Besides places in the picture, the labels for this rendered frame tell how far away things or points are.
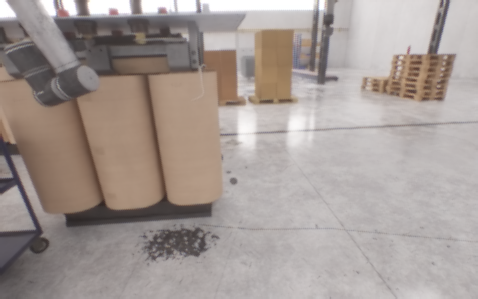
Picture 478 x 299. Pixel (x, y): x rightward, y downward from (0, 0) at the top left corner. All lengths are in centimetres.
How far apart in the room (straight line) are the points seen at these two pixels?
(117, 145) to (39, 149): 47
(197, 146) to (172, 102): 31
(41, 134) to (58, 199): 45
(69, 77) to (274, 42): 533
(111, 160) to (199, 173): 55
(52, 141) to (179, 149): 76
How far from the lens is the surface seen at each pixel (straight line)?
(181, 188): 164
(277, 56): 614
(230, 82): 609
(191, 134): 147
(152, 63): 157
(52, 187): 193
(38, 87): 129
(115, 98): 152
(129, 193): 174
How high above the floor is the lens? 115
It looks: 22 degrees down
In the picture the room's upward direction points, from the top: 2 degrees counter-clockwise
